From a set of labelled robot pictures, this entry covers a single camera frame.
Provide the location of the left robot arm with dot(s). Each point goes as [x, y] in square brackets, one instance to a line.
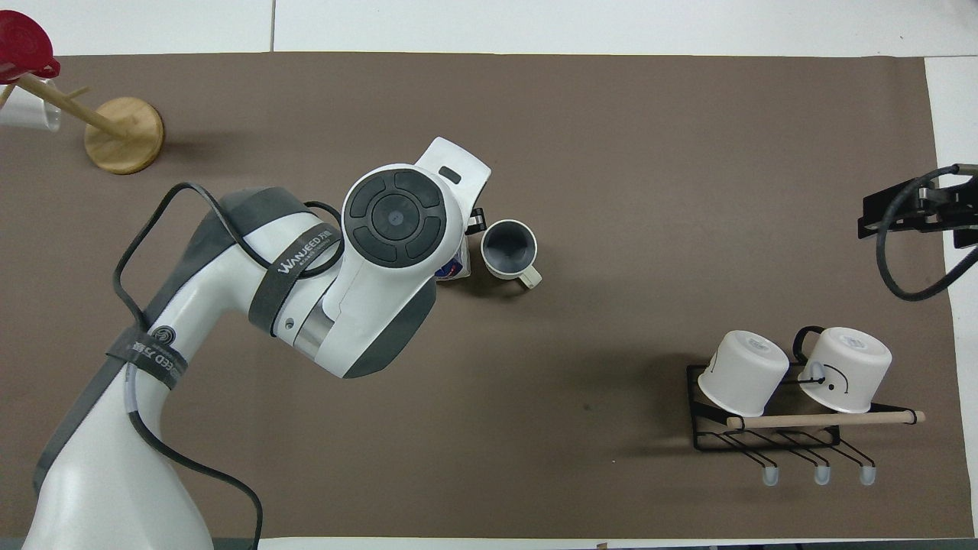
[153, 336]

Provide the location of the milk carton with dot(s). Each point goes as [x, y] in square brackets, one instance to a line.
[452, 267]

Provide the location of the white cup black line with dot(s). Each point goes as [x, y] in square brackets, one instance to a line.
[745, 374]

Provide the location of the white cup face print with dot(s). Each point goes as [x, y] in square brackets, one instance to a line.
[852, 367]

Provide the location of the plain white cup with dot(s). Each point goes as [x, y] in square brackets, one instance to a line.
[30, 113]

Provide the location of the red cup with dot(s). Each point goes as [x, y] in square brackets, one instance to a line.
[23, 42]

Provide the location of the white mug grey inside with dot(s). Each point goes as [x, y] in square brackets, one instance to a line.
[508, 248]

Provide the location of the wooden mug tree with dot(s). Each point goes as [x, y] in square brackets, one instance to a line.
[126, 137]

